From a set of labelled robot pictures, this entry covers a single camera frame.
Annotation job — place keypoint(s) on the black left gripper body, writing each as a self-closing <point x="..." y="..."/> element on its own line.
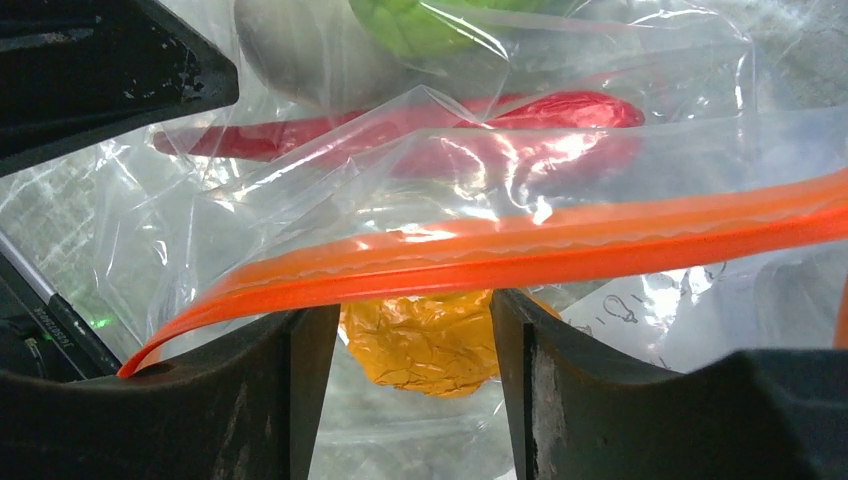
<point x="42" y="335"/>

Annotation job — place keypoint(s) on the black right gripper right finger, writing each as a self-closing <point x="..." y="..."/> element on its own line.
<point x="580" y="409"/>

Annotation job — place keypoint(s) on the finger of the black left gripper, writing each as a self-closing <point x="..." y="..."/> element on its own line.
<point x="75" y="73"/>

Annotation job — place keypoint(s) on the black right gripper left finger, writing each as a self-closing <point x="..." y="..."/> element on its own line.
<point x="246" y="405"/>

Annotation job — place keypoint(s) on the orange fake carrot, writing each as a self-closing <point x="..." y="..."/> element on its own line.
<point x="436" y="345"/>

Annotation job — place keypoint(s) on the clear zip bag red seal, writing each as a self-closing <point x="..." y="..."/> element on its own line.
<point x="726" y="231"/>

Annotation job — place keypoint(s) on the red fake chili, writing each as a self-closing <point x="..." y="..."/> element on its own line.
<point x="562" y="131"/>

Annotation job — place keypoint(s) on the green fake pepper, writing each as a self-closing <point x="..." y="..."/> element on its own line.
<point x="422" y="29"/>

